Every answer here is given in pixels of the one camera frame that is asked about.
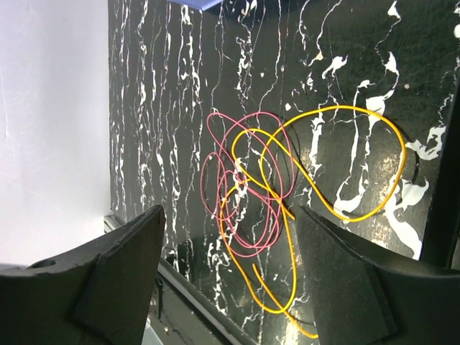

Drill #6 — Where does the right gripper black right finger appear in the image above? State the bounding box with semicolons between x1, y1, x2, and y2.
295;206;459;344

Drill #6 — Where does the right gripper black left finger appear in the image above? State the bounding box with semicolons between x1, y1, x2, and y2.
1;206;165;344

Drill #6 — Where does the yellow thin cable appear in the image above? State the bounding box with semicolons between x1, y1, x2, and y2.
218;105;408;339

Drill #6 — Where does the pink thin cable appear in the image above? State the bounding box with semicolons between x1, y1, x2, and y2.
200;111;296;259

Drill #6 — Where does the lavender plastic tray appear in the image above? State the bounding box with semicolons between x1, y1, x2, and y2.
171;0;223;11

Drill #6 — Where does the aluminium frame rail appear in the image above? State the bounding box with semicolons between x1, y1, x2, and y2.
103;213;126;234

